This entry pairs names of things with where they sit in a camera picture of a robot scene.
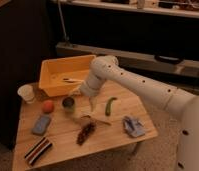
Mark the black handle on bench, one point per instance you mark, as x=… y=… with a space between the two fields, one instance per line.
x=168 y=60

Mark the blue sponge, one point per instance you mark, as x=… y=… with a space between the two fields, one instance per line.
x=41 y=125

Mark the grey shelf bench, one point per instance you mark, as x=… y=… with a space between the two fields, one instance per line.
x=132 y=59

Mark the red ball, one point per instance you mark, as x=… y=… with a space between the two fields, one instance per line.
x=48 y=106

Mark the wooden spoon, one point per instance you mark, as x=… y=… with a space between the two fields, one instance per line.
x=89 y=118

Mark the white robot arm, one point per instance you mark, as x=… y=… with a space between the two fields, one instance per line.
x=182 y=104

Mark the yellow plastic bin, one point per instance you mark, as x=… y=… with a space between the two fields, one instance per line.
x=54 y=70

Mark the striped block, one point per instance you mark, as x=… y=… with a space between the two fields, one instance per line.
x=37 y=150

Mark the blue crumpled cloth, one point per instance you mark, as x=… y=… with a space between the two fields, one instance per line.
x=133 y=127

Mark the utensil in bin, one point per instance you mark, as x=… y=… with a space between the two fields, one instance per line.
x=71 y=80

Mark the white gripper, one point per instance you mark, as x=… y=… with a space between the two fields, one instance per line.
x=91 y=88

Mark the wooden table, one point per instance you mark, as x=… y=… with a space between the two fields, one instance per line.
x=63 y=131

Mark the white cup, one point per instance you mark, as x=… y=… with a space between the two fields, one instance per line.
x=26 y=92

